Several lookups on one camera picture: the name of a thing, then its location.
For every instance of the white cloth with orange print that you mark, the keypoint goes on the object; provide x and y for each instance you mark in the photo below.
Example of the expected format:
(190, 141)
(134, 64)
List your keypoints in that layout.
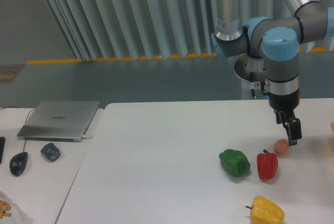
(11, 212)

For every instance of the red bell pepper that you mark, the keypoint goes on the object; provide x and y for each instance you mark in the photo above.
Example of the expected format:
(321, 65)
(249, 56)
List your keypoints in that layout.
(267, 165)

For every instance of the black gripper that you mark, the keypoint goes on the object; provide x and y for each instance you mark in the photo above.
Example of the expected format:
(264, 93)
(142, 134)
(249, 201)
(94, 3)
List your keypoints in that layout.
(287, 103)

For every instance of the brown egg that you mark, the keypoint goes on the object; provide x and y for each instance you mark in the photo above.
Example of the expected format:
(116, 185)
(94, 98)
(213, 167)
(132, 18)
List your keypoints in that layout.
(281, 147)

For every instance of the dark grey bell pepper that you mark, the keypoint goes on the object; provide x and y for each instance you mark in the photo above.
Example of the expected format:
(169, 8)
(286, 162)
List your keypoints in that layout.
(51, 152)

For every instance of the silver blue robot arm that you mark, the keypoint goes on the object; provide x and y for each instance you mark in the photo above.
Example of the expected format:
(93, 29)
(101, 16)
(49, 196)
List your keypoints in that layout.
(276, 44)

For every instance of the corrugated white curtain partition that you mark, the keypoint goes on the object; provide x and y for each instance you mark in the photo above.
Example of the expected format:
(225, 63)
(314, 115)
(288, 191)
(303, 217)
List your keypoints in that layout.
(137, 29)

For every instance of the silver laptop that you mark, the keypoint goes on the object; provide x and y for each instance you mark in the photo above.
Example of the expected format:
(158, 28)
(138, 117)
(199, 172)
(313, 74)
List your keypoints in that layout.
(59, 120)

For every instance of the black computer mouse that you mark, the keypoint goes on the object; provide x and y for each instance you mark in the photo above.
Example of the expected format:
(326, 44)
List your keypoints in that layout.
(18, 163)

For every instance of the black phone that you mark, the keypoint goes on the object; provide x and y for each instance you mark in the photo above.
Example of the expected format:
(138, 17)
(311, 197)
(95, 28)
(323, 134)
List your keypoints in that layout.
(2, 146)

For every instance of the wooden basket edge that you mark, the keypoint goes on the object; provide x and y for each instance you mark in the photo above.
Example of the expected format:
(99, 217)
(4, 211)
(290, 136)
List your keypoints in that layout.
(332, 126)

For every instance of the green bell pepper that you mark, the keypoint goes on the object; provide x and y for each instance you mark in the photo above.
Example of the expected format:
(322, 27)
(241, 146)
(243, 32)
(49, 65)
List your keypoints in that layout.
(234, 163)

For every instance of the yellow bell pepper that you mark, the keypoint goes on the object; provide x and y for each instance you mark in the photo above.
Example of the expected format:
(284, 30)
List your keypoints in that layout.
(262, 210)

